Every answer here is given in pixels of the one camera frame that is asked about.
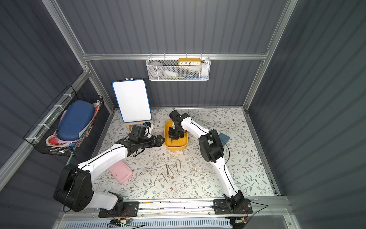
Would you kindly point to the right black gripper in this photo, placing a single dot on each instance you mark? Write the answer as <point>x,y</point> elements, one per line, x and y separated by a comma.
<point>175,133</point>

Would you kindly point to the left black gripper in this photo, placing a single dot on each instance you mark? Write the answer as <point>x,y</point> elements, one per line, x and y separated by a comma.
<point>153,140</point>

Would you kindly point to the yellow plastic storage box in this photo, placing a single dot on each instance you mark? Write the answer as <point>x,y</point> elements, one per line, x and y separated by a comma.
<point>174,145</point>

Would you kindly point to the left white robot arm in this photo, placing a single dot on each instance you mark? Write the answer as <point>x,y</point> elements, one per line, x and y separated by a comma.
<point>74,188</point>

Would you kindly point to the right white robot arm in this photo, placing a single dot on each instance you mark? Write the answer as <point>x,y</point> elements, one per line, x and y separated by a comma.
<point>212,151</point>

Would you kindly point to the small whiteboard on easel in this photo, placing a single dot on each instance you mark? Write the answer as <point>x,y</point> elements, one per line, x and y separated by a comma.
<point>133,101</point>

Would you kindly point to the white tape roll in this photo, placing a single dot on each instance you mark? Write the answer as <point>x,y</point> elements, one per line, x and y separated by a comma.
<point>155,69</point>

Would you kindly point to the yellow clock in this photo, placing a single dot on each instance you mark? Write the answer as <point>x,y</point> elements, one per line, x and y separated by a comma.
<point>189,62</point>

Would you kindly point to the blue oval case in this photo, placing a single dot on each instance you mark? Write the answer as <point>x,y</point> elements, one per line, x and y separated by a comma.
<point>77,117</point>

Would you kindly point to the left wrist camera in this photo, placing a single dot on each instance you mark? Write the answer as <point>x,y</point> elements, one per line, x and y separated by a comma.
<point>149,125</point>

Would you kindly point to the white wire wall basket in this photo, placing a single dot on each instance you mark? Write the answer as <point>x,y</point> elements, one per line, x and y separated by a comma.
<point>174,72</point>

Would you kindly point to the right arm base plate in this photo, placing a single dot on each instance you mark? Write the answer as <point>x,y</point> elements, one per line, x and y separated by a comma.
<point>223,207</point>

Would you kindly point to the black wire side basket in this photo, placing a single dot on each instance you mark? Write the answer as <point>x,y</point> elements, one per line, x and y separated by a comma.
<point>44,136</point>

